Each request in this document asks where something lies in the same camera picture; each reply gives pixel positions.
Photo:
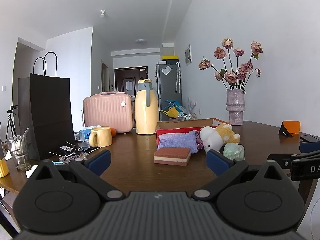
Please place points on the red cardboard box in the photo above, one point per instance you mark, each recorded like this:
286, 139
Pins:
175, 130

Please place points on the round ceiling lamp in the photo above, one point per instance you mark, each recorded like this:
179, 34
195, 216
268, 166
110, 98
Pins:
140, 41

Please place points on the yellow container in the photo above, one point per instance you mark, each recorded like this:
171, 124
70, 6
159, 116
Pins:
3, 166

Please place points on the ceiling sprinkler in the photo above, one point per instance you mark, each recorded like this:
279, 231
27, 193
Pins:
102, 13

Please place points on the clear glass cup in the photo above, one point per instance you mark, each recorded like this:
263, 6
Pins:
18, 150

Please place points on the yellow mug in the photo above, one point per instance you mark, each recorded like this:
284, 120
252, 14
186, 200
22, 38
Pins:
101, 136

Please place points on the orange fruit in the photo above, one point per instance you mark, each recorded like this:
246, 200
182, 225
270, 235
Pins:
113, 132

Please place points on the lavender towel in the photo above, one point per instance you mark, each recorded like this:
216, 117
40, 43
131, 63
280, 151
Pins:
177, 140

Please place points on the yellow plastic item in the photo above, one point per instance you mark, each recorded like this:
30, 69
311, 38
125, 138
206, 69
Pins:
172, 113

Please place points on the cream box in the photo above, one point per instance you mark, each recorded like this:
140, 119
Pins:
168, 48

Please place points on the pink hard-shell suitcase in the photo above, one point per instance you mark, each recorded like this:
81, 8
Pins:
107, 112

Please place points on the blue plastic item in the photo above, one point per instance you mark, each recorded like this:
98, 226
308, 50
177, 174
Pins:
172, 103

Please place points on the glass jars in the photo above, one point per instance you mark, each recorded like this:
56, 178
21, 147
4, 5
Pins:
187, 117

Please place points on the yellow box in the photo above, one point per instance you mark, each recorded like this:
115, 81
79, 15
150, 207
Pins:
170, 57

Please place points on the black phone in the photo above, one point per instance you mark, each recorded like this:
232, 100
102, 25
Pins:
310, 138

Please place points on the red layered sponge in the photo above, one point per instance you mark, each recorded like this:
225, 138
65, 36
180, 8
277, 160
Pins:
172, 155

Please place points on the hanging clear umbrella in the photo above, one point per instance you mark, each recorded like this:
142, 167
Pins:
178, 77

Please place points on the pale purple ceramic vase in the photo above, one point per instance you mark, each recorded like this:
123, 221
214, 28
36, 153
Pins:
235, 105

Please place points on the mint green soft sponge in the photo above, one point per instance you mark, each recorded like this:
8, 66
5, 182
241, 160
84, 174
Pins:
233, 151

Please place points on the white wall panel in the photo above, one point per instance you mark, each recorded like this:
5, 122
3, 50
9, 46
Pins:
188, 55

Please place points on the blue tissue pack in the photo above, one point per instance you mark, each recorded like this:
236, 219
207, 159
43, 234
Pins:
85, 134

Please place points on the black tripod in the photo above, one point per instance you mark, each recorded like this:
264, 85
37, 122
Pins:
10, 122

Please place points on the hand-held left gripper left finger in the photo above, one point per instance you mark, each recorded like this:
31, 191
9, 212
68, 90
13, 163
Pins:
100, 158

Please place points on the orange and black box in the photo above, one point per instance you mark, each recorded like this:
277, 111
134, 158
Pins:
291, 127

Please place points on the black leaflet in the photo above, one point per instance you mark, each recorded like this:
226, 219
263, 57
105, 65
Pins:
72, 148

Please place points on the fridge paper notes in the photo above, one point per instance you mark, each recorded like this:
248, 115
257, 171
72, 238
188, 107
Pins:
166, 69

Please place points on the candy wrappers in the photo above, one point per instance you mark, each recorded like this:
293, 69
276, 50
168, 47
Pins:
72, 158

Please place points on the black paper bag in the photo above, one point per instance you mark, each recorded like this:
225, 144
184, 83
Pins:
50, 115

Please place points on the dried pink roses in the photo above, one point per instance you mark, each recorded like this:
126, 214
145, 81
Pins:
232, 76

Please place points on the purple satin scrunchie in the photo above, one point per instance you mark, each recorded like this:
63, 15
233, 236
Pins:
200, 141

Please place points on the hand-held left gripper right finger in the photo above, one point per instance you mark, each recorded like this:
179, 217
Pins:
217, 161

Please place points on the yellow thermos jug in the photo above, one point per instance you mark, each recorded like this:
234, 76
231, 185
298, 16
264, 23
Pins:
145, 110

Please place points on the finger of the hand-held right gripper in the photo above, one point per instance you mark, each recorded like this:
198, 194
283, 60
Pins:
310, 147
277, 159

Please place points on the pale dried grass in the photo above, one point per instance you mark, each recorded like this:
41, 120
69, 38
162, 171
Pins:
191, 105

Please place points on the grey refrigerator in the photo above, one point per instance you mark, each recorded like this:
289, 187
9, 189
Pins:
168, 87

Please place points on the white and yellow plush toy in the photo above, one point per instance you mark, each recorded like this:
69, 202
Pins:
217, 136

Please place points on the white door notice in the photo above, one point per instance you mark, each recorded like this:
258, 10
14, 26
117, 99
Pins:
129, 86

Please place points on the dark brown door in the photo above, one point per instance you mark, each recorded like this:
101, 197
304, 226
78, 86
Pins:
120, 80

